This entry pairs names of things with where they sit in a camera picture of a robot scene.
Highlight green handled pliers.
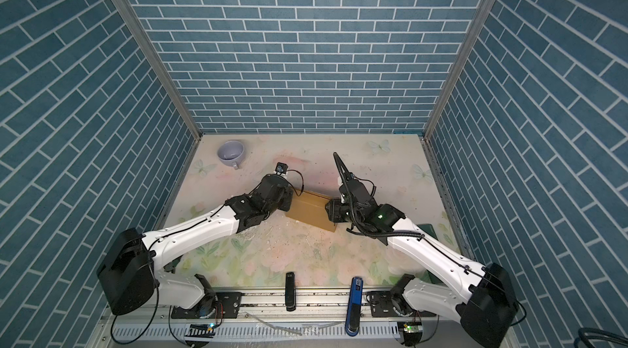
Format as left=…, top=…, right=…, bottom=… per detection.
left=164, top=256, right=183, bottom=274

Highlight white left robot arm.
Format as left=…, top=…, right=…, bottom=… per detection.
left=96, top=163, right=294, bottom=318

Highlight controller board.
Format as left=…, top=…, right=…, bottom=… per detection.
left=397, top=321, right=424, bottom=346
left=184, top=323, right=216, bottom=340

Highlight lavender ceramic cup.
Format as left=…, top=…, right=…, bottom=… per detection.
left=217, top=140, right=245, bottom=170

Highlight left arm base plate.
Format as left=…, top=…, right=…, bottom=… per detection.
left=170, top=292, right=242, bottom=320

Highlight aluminium left corner post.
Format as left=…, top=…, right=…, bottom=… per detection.
left=111, top=0, right=202, bottom=142

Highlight left controller board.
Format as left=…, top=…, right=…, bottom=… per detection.
left=184, top=323, right=216, bottom=340

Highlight green rectangular block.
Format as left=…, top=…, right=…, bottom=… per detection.
left=417, top=224, right=444, bottom=285

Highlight aluminium front rail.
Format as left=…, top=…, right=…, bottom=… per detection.
left=85, top=286, right=521, bottom=348

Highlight black marker pen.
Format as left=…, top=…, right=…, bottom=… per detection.
left=285, top=272, right=296, bottom=312

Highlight right controller board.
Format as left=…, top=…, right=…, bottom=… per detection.
left=397, top=321, right=424, bottom=346

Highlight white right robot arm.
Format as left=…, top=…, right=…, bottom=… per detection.
left=326, top=153, right=524, bottom=347

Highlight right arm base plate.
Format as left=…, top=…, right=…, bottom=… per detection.
left=365, top=291, right=436, bottom=319

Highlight aluminium right corner post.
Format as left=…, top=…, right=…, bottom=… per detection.
left=424, top=0, right=496, bottom=142

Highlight brown cardboard box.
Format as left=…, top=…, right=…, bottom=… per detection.
left=286, top=191, right=336, bottom=233

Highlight aluminium corner post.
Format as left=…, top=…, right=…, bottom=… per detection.
left=111, top=0, right=202, bottom=142
left=424, top=0, right=496, bottom=142

